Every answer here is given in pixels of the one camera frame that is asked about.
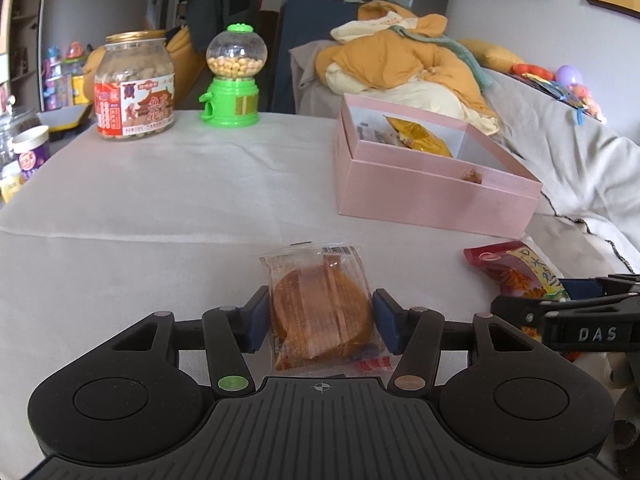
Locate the purple plastic egg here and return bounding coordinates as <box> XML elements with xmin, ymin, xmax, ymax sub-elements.
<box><xmin>555</xmin><ymin>64</ymin><xmax>584</xmax><ymax>87</ymax></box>

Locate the dark hanging coat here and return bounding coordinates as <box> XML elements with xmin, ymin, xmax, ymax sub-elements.
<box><xmin>181</xmin><ymin>0</ymin><xmax>262</xmax><ymax>52</ymax></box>

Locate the small glass jar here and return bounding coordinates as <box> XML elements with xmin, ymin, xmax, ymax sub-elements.
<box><xmin>0</xmin><ymin>104</ymin><xmax>42</xmax><ymax>167</ymax></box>

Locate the pink cardboard box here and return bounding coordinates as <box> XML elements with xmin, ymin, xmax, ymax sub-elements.
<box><xmin>334</xmin><ymin>92</ymin><xmax>544</xmax><ymax>239</ymax></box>

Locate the clear round pastry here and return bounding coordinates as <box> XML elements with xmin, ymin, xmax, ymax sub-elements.
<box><xmin>258</xmin><ymin>242</ymin><xmax>394</xmax><ymax>379</ymax></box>

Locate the mustard yellow snack packet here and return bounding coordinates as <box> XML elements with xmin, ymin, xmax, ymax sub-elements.
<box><xmin>384</xmin><ymin>114</ymin><xmax>454</xmax><ymax>159</ymax></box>

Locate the white tablecloth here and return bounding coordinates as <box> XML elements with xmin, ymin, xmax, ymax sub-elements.
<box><xmin>0</xmin><ymin>109</ymin><xmax>640</xmax><ymax>480</ymax></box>

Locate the yellow rimmed tray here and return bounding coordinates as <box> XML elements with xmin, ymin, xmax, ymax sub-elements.
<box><xmin>36</xmin><ymin>103</ymin><xmax>97</xmax><ymax>135</ymax></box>

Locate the row of colourful bottles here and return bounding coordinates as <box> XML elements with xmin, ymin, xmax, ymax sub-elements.
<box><xmin>41</xmin><ymin>41</ymin><xmax>97</xmax><ymax>112</ymax></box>

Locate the orange and cream duvet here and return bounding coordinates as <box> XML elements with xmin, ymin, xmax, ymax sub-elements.
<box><xmin>314</xmin><ymin>0</ymin><xmax>502</xmax><ymax>137</ymax></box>

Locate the purple cup with white lid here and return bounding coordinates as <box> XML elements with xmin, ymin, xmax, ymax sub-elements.
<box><xmin>10</xmin><ymin>126</ymin><xmax>51</xmax><ymax>187</ymax></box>

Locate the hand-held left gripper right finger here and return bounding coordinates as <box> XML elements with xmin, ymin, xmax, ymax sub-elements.
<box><xmin>372</xmin><ymin>287</ymin><xmax>541</xmax><ymax>395</ymax></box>

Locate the yellow cushion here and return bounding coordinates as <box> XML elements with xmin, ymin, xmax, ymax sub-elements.
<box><xmin>459</xmin><ymin>38</ymin><xmax>524</xmax><ymax>75</ymax></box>

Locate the red label peanut jar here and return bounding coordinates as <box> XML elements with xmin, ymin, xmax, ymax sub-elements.
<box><xmin>93</xmin><ymin>29</ymin><xmax>176</xmax><ymax>142</ymax></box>

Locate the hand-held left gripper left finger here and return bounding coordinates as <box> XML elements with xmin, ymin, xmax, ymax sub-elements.
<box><xmin>107</xmin><ymin>285</ymin><xmax>272</xmax><ymax>395</ymax></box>

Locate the pile of colourful toys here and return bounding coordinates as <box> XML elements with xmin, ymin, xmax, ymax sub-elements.
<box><xmin>509</xmin><ymin>62</ymin><xmax>609</xmax><ymax>125</ymax></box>

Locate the green gumball machine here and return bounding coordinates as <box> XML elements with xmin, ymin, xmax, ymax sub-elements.
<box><xmin>198</xmin><ymin>22</ymin><xmax>269</xmax><ymax>128</ymax></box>

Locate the red snack packet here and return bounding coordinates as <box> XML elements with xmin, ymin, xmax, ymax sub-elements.
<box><xmin>463</xmin><ymin>241</ymin><xmax>572</xmax><ymax>303</ymax></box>

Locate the small yellow tin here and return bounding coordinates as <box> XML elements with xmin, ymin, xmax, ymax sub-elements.
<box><xmin>0</xmin><ymin>162</ymin><xmax>24</xmax><ymax>206</ymax></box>

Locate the dark blue cabinet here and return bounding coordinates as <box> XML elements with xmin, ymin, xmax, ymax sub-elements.
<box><xmin>271</xmin><ymin>0</ymin><xmax>363</xmax><ymax>117</ymax></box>

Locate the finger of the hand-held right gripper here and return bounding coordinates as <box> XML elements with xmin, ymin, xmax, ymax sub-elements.
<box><xmin>490</xmin><ymin>293</ymin><xmax>640</xmax><ymax>351</ymax></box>
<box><xmin>561</xmin><ymin>273</ymin><xmax>640</xmax><ymax>299</ymax></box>

